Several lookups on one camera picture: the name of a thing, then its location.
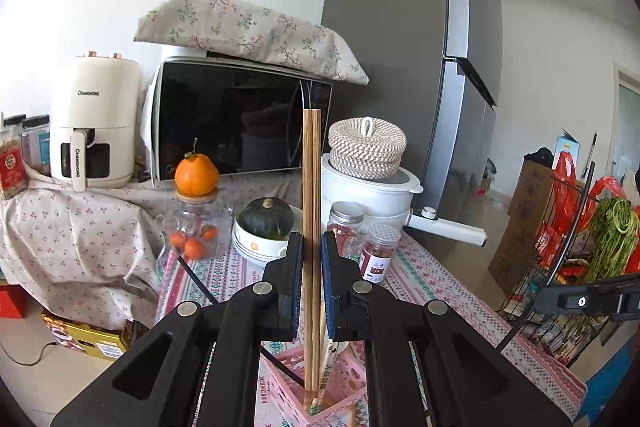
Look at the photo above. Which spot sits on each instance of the orange tangerine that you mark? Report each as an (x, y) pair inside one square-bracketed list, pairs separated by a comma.
[(196, 175)]

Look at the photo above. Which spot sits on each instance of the floral cloth cover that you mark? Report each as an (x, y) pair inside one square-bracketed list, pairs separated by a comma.
[(242, 29)]

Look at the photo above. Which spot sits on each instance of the woven rattan basket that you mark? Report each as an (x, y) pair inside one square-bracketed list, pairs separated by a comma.
[(366, 148)]

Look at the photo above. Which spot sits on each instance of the yellow printed box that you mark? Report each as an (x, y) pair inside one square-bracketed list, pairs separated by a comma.
[(83, 338)]

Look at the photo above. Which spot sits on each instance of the cardboard box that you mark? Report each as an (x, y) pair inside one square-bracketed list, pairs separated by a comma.
[(541, 213)]

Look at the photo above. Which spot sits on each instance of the wrapped disposable chopsticks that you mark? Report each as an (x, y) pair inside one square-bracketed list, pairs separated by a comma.
[(325, 374)]

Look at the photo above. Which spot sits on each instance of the bamboo chopstick pair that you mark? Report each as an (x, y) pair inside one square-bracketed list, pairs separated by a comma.
[(311, 231)]

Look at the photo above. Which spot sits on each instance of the red label seasoning jar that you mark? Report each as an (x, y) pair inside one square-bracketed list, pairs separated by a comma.
[(13, 177)]

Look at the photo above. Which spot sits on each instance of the floral white table cloth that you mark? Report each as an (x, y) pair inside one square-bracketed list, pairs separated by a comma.
[(89, 257)]

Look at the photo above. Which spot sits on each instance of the glass jar with tomatoes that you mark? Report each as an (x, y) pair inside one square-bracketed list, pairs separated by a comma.
[(196, 227)]

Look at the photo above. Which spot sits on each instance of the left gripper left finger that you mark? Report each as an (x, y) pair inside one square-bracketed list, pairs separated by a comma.
[(198, 366)]

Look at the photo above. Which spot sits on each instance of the black chopstick gold tip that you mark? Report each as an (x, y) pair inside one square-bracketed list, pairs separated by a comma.
[(267, 310)]

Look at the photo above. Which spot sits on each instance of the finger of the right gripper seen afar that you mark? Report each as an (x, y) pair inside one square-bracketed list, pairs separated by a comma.
[(616, 298)]

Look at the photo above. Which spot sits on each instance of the red box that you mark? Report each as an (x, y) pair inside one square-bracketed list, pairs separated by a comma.
[(13, 301)]

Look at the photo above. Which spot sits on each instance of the white electric pot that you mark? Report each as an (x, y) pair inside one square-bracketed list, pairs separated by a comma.
[(390, 201)]

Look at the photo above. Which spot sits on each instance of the dark green pumpkin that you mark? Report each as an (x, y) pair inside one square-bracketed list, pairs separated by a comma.
[(267, 217)]

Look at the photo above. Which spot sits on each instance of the cream air fryer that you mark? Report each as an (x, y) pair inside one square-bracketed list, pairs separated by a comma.
[(93, 122)]

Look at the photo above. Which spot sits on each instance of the black microwave oven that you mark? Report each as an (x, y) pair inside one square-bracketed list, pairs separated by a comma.
[(245, 117)]

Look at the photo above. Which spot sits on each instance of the black wire rack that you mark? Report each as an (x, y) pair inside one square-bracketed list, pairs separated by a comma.
[(563, 260)]

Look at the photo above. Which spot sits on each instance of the jar of red goji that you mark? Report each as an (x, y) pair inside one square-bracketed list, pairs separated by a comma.
[(345, 220)]

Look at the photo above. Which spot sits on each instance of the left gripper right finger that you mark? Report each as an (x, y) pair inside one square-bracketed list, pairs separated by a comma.
[(425, 364)]

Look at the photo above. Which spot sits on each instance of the labelled jar dried fruit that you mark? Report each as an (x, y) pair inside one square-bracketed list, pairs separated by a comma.
[(378, 251)]

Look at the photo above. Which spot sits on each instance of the white bowl green handle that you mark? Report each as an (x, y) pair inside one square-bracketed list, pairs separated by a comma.
[(261, 251)]

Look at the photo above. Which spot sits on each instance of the grey refrigerator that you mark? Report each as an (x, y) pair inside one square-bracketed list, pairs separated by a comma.
[(434, 69)]

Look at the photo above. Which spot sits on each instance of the clear black lid jar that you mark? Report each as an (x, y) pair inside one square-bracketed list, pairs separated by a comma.
[(35, 137)]

